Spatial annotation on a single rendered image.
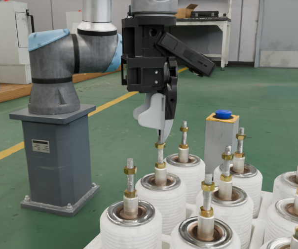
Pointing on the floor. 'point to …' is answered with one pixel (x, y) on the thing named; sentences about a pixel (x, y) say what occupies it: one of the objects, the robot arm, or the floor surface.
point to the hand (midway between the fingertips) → (165, 134)
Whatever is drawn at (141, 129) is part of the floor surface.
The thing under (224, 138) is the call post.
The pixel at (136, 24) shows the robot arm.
